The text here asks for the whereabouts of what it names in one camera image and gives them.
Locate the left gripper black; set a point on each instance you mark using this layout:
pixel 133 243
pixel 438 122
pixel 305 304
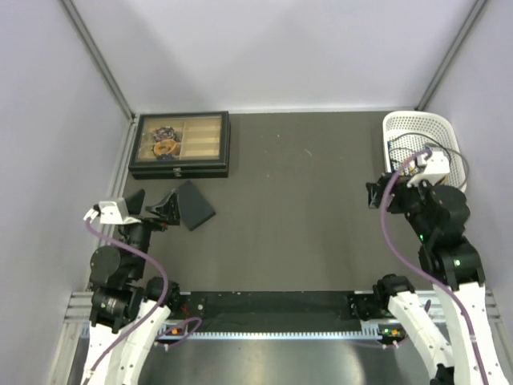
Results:
pixel 168 209

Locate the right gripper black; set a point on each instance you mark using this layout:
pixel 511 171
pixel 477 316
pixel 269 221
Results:
pixel 399 188

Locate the black network switch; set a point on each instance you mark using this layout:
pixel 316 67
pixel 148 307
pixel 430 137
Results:
pixel 195 210

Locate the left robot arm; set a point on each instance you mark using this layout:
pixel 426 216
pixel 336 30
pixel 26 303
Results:
pixel 125 319

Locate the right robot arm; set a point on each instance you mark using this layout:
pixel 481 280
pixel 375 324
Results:
pixel 437 213

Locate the black jewelry display box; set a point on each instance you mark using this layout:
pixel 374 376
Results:
pixel 181 146

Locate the white perforated plastic basket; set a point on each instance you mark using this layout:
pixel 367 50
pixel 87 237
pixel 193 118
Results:
pixel 406 132

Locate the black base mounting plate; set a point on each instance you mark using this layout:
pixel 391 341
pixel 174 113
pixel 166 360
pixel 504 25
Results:
pixel 279 311

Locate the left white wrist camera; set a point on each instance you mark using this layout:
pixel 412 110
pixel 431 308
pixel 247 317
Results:
pixel 113 212

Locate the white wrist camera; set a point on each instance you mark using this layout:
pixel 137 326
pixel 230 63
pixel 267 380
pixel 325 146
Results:
pixel 113 212
pixel 434 167

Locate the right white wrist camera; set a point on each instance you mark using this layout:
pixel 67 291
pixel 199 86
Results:
pixel 434 167

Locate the aluminium frame rail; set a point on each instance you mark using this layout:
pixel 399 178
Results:
pixel 79 307

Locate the white slotted cable duct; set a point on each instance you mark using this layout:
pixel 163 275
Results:
pixel 367 332

